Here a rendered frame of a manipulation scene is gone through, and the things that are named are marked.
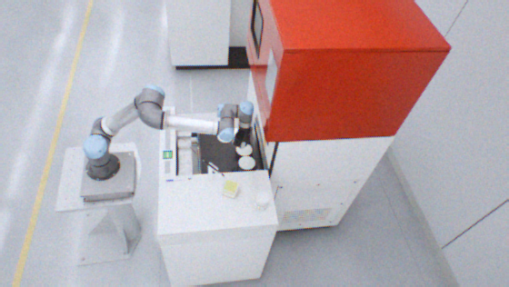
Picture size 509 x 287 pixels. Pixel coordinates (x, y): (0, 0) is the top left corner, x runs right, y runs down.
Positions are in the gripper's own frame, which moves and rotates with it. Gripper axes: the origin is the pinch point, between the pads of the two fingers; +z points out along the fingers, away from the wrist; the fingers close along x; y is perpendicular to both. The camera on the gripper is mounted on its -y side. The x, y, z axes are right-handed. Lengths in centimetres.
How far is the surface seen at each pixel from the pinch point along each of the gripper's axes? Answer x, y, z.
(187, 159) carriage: 27.6, -15.6, 11.3
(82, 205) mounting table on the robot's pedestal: 64, -67, 18
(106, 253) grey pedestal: 70, -67, 98
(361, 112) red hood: -55, 18, -44
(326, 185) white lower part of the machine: -56, 19, 26
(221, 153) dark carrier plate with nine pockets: 11.3, -2.5, 9.3
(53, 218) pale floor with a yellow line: 125, -62, 100
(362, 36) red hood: -42, 19, -83
